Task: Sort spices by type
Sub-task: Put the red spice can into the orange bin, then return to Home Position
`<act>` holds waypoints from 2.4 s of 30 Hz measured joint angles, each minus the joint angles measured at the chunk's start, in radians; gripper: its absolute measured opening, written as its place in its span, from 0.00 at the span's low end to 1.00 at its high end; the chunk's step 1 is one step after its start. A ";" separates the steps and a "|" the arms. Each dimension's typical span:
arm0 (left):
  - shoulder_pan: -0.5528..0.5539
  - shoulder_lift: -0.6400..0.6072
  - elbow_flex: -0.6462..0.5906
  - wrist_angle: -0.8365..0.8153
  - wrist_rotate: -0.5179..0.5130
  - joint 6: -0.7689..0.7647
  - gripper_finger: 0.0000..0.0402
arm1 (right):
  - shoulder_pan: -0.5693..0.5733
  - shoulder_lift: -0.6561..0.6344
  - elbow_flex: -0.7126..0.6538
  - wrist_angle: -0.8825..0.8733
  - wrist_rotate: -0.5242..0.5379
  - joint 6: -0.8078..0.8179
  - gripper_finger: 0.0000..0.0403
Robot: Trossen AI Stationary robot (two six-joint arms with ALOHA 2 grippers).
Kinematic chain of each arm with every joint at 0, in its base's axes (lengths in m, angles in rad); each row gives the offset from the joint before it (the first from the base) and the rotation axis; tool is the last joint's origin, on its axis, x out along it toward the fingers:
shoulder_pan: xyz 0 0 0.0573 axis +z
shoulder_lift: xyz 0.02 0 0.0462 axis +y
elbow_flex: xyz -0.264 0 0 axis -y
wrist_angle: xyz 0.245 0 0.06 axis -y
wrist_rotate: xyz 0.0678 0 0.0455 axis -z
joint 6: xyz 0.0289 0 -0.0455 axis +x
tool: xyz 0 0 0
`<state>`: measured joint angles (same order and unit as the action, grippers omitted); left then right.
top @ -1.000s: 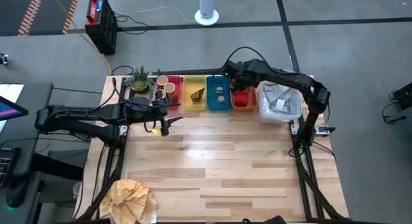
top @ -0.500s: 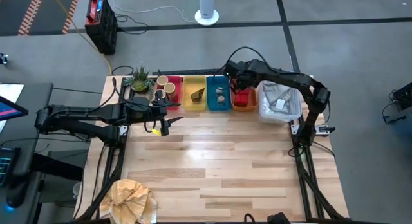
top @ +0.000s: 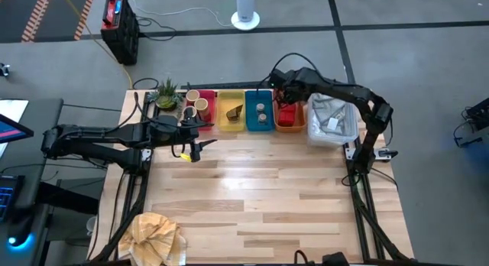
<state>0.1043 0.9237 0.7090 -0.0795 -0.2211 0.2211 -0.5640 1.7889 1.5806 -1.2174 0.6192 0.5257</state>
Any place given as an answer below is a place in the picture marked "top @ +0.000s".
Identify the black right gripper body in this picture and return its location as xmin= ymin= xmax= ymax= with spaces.
xmin=269 ymin=68 xmax=307 ymax=103

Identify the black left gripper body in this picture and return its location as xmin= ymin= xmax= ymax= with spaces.
xmin=167 ymin=118 xmax=201 ymax=145

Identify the red-lidded smoked paprika tin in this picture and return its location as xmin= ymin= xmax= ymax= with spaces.
xmin=277 ymin=103 xmax=297 ymax=128

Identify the orange plastic bin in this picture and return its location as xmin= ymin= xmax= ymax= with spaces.
xmin=271 ymin=88 xmax=307 ymax=134

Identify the yellow plastic bin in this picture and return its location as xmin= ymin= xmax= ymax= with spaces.
xmin=216 ymin=89 xmax=246 ymax=132

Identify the blue plastic bin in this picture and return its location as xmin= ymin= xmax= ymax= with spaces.
xmin=244 ymin=89 xmax=276 ymax=132

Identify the grey cloth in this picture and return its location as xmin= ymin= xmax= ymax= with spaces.
xmin=312 ymin=97 xmax=355 ymax=137

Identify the green potted succulent plant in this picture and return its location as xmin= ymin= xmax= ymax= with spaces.
xmin=147 ymin=77 xmax=185 ymax=122

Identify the brown spice pouch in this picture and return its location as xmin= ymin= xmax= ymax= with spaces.
xmin=225 ymin=104 xmax=244 ymax=123

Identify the red plastic bin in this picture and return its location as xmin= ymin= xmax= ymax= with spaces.
xmin=183 ymin=89 xmax=218 ymax=131

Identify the clear plastic storage container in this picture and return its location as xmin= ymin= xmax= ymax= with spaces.
xmin=306 ymin=92 xmax=361 ymax=149

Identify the white fan base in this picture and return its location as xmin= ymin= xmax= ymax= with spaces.
xmin=230 ymin=0 xmax=261 ymax=31

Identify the yellow cloth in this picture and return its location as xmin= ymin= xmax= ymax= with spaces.
xmin=117 ymin=212 xmax=187 ymax=266

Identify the red and black toolbox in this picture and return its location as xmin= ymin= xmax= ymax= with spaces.
xmin=100 ymin=0 xmax=141 ymax=67

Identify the black desk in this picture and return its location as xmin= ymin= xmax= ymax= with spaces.
xmin=0 ymin=97 xmax=101 ymax=266

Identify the tablet screen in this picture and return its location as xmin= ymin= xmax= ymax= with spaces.
xmin=0 ymin=112 xmax=34 ymax=144

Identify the white paper sheet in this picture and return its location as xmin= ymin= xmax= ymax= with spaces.
xmin=0 ymin=99 xmax=30 ymax=124

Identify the backlit black keyboard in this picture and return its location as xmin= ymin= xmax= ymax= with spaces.
xmin=0 ymin=174 xmax=24 ymax=223

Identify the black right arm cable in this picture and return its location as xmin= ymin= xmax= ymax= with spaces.
xmin=262 ymin=51 xmax=319 ymax=88

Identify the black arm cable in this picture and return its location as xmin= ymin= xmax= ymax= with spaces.
xmin=262 ymin=51 xmax=319 ymax=88
xmin=132 ymin=90 xmax=161 ymax=125

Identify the black slotted rail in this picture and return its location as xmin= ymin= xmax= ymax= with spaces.
xmin=180 ymin=80 xmax=273 ymax=91

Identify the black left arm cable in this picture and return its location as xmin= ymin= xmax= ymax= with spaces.
xmin=132 ymin=90 xmax=161 ymax=125

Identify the black cable coil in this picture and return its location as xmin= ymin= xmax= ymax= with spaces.
xmin=131 ymin=77 xmax=160 ymax=91

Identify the black aluminium frame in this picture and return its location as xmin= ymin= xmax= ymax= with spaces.
xmin=89 ymin=90 xmax=158 ymax=265
xmin=343 ymin=143 xmax=416 ymax=264

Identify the black floor cable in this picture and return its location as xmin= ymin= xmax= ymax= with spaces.
xmin=135 ymin=15 xmax=179 ymax=41

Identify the white floor cable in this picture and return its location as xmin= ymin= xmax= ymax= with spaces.
xmin=128 ymin=0 xmax=234 ymax=28

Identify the yellow floor cable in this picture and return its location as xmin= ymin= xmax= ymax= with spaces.
xmin=57 ymin=0 xmax=134 ymax=89

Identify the black cabled device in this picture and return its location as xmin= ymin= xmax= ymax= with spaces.
xmin=293 ymin=249 xmax=351 ymax=266

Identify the black equipment with cables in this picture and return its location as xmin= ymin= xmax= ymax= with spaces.
xmin=453 ymin=97 xmax=489 ymax=148

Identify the black device with glowing ring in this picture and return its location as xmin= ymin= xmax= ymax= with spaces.
xmin=5 ymin=214 xmax=37 ymax=251

